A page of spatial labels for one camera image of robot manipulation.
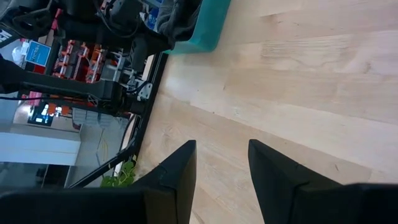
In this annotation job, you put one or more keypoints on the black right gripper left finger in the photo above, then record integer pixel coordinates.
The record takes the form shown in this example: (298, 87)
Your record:
(174, 186)

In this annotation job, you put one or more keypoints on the orange storage shelving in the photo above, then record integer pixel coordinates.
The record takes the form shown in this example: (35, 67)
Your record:
(93, 59)

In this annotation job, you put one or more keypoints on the white counter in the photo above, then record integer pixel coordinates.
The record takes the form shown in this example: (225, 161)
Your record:
(37, 149)

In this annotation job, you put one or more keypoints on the blue sign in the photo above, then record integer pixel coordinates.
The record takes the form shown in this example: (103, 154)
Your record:
(38, 53)

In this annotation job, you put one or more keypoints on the dark grey cap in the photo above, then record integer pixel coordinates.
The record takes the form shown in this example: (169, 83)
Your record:
(180, 18)

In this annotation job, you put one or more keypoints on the teal plastic tray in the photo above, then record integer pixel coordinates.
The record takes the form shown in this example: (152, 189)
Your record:
(208, 31)

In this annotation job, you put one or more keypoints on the green potted plant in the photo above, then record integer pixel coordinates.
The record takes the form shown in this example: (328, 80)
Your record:
(121, 179)

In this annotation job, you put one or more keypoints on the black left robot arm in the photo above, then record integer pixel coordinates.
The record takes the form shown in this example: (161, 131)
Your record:
(93, 31)

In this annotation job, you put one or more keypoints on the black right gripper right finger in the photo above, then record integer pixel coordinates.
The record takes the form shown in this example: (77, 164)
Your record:
(273, 186)

